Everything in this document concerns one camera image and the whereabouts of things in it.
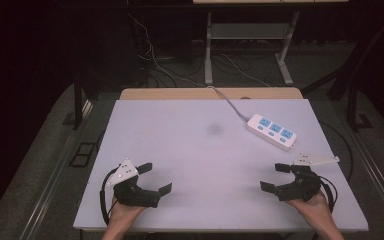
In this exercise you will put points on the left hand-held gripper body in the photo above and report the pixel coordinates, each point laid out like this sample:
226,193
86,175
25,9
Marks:
131,195

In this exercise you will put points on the black stand leg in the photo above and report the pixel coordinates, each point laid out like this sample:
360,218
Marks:
352,100
77,100

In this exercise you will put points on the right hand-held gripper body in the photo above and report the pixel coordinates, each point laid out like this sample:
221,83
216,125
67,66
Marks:
301,188

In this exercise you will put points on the grey metal desk frame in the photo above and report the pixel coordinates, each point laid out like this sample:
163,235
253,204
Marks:
208,50

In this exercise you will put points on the person's right hand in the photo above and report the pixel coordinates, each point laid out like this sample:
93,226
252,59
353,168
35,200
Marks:
315,210

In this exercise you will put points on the metal floor rail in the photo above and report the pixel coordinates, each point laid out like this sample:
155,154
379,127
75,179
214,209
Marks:
376,173
51,186

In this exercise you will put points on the white power strip blue sockets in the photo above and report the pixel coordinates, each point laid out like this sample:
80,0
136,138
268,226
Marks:
270,131

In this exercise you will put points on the black rectangular floor frame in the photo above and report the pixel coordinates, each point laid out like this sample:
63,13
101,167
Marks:
81,155

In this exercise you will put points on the person's left hand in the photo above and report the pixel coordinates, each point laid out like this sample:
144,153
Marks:
123,215

